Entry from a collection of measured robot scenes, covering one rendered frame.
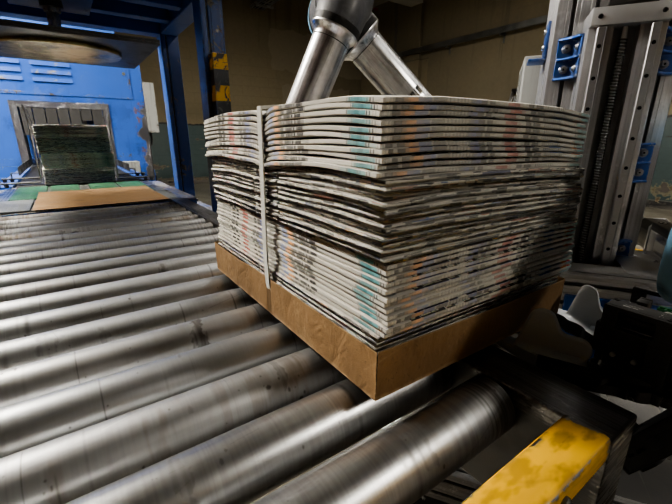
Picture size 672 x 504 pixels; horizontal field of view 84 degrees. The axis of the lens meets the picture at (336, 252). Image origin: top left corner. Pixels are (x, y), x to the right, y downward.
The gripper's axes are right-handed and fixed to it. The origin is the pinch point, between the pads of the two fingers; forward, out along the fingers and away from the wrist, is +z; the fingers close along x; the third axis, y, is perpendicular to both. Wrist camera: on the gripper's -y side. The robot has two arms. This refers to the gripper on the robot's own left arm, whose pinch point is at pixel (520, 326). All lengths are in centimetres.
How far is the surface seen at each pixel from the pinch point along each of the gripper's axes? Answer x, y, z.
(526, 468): 21.5, 2.9, -12.1
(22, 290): 48, 1, 46
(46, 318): 45, 1, 33
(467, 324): 13.4, 5.2, -1.9
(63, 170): 41, 7, 194
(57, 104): 37, 45, 352
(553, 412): 12.5, 0.7, -9.7
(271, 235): 22.9, 10.8, 17.4
